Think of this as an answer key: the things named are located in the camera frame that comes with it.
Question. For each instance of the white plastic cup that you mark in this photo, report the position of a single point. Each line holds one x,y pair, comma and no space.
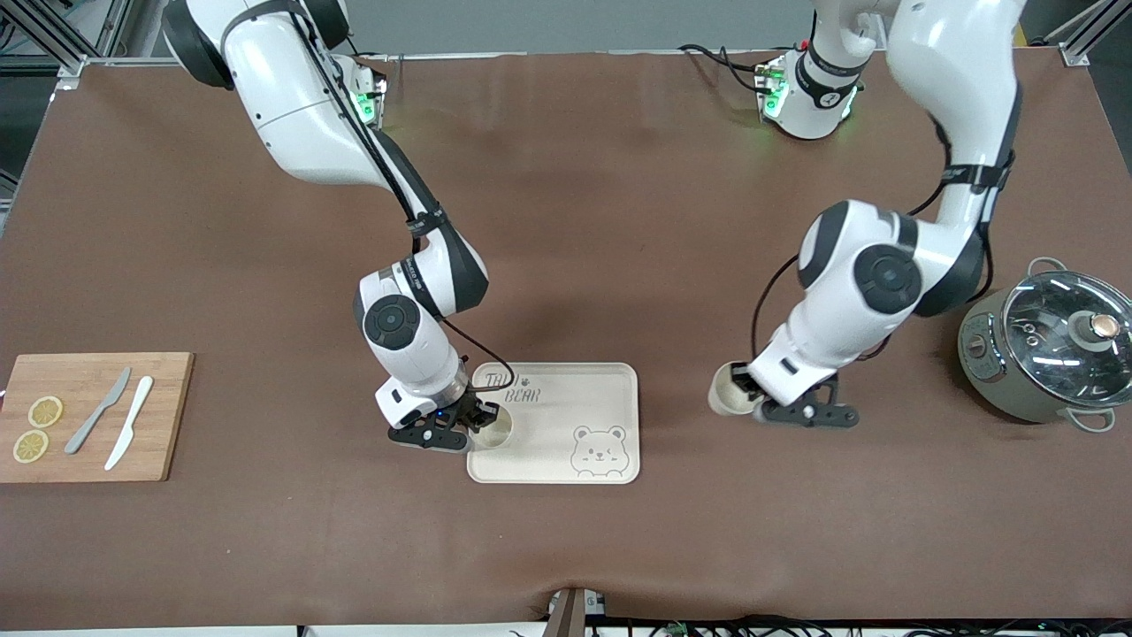
725,395
501,433

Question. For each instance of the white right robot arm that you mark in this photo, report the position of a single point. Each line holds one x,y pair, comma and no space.
292,97

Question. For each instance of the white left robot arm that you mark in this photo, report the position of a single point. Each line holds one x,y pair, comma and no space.
955,71

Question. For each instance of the cream tray with bear print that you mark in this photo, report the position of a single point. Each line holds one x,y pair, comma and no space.
584,398

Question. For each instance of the pale green electric cooking pot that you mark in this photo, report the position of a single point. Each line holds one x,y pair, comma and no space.
982,358

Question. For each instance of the brown table cover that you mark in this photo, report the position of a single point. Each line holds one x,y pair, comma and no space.
619,221

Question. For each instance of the bamboo cutting board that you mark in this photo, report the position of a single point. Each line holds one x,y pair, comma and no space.
172,425

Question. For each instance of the glass pot lid with knob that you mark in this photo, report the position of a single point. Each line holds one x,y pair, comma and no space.
1044,354

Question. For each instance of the white plastic knife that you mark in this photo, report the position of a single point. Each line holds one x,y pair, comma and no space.
131,420

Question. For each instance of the grey plastic knife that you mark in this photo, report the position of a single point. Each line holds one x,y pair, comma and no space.
97,411

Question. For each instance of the yellow lemon slice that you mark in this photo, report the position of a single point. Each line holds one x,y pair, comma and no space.
46,411
31,447

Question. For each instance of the metal bracket at table edge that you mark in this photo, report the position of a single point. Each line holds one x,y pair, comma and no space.
570,615

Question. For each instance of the aluminium frame profile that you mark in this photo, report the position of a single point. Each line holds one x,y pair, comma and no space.
53,35
1083,31

